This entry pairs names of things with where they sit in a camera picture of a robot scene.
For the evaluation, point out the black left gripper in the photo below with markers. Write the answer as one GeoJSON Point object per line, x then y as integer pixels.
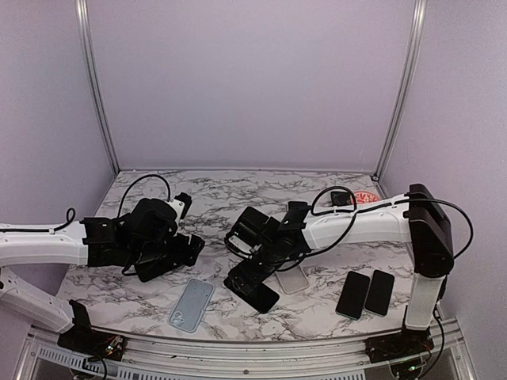
{"type": "Point", "coordinates": [179, 256]}

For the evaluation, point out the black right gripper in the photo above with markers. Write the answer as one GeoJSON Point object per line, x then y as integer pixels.
{"type": "Point", "coordinates": [245, 266]}

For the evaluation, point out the black smartphone dark edge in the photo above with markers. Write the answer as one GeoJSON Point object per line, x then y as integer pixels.
{"type": "Point", "coordinates": [262, 298]}

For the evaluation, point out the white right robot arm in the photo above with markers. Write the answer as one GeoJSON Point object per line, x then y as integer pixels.
{"type": "Point", "coordinates": [415, 218]}

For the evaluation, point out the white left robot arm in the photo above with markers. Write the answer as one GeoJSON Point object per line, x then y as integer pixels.
{"type": "Point", "coordinates": [42, 245]}

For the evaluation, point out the light blue phone case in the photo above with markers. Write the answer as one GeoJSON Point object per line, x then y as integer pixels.
{"type": "Point", "coordinates": [191, 306]}

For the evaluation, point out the black phone case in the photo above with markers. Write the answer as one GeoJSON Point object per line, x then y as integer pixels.
{"type": "Point", "coordinates": [151, 270]}

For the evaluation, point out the black smartphone mint edge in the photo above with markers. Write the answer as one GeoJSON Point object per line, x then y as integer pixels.
{"type": "Point", "coordinates": [353, 296]}

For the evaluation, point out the black patterned square plate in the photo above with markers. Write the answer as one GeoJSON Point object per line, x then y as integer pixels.
{"type": "Point", "coordinates": [340, 198]}

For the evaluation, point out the black smartphone green edge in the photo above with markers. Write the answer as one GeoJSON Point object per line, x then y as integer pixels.
{"type": "Point", "coordinates": [379, 293]}

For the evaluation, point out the red white patterned bowl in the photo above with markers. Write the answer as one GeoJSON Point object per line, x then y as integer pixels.
{"type": "Point", "coordinates": [363, 196]}

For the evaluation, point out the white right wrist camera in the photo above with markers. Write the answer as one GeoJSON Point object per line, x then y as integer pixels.
{"type": "Point", "coordinates": [238, 247]}

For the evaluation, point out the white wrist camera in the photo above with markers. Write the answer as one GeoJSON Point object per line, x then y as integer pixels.
{"type": "Point", "coordinates": [181, 204]}
{"type": "Point", "coordinates": [238, 247]}

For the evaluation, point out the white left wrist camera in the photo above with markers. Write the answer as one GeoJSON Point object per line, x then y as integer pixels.
{"type": "Point", "coordinates": [181, 204]}

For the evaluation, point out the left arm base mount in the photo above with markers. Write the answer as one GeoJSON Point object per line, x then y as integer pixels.
{"type": "Point", "coordinates": [82, 338]}

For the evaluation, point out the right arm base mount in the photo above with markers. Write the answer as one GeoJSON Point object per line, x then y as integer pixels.
{"type": "Point", "coordinates": [406, 342]}

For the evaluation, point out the aluminium front rail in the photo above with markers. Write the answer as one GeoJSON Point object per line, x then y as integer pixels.
{"type": "Point", "coordinates": [154, 357]}

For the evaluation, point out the right aluminium frame post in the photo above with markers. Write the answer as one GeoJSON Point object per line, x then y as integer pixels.
{"type": "Point", "coordinates": [408, 72]}

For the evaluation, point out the aluminium frame post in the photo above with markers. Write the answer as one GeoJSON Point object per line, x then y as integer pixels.
{"type": "Point", "coordinates": [85, 34]}
{"type": "Point", "coordinates": [408, 72]}

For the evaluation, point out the left aluminium frame post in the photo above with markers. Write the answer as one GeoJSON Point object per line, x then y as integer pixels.
{"type": "Point", "coordinates": [85, 34]}

